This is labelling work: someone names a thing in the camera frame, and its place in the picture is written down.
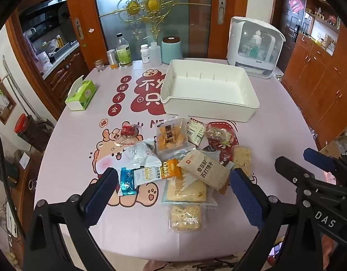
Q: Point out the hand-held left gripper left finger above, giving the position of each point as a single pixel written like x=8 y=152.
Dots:
x=101 y=197

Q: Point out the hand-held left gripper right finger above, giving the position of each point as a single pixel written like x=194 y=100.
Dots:
x=246 y=200

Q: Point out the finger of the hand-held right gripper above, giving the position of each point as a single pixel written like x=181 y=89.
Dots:
x=317 y=158
x=292 y=169

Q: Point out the blue foil snack packet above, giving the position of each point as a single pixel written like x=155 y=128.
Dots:
x=126 y=182

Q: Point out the clear yellow crisp packet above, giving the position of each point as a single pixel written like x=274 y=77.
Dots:
x=242 y=158
x=186 y=217

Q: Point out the beige cracker packet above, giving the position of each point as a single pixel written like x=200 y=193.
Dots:
x=204 y=170

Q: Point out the silver white snack packet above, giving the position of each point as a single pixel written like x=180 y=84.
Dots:
x=139 y=155

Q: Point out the clear pale biscuit packet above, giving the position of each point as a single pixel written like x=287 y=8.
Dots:
x=187 y=193

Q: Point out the white plastic storage bin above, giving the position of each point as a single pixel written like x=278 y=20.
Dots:
x=207 y=90

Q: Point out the cardboard box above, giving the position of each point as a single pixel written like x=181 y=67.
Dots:
x=335 y=146

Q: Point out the dark brown snack packet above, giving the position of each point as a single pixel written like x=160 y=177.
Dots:
x=224 y=158

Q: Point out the white yellow-print snack bar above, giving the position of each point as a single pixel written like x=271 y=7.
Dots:
x=148 y=175

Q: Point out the smartphone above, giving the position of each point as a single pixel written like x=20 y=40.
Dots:
x=276 y=249

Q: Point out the red candy in clear wrapper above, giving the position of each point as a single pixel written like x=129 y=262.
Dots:
x=127 y=131

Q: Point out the clear mixed nut packet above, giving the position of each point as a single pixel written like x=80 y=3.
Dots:
x=218 y=134

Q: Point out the wooden floor cabinet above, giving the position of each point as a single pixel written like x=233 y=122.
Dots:
x=320 y=84

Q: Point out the small white red-striped packet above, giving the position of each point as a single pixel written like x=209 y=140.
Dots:
x=196 y=131

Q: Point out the orange pastry snack packet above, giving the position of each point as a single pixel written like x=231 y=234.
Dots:
x=172 y=138

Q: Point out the green tissue box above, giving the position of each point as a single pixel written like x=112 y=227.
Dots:
x=81 y=93

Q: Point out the red-lidded container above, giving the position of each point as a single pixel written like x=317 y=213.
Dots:
x=21 y=123

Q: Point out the white countertop sterilizer cabinet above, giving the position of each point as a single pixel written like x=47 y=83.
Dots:
x=255 y=48

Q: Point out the small empty glass jar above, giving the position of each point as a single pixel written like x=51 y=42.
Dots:
x=99 y=66

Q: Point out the wooden kitchen cabinet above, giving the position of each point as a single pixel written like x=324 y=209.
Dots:
x=60 y=70

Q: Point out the small metal can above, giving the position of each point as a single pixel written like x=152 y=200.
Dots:
x=113 y=60

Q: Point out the tall green-label glass bottle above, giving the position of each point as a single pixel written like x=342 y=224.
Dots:
x=123 y=53

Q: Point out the dark entry door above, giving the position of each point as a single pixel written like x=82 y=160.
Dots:
x=286 y=14

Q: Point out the white pill bottle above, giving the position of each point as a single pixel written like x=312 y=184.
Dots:
x=145 y=54

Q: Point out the clear plastic wash bottle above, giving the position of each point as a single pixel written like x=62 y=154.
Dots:
x=155 y=53

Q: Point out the light blue canister brown lid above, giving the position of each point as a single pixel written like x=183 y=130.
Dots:
x=171 y=51

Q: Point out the gold-patterned frosted glass door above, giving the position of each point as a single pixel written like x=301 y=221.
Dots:
x=119 y=19

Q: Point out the wooden picture frame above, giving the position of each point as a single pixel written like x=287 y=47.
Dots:
x=2 y=101

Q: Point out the wooden wall shelf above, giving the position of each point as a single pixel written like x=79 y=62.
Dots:
x=323 y=17

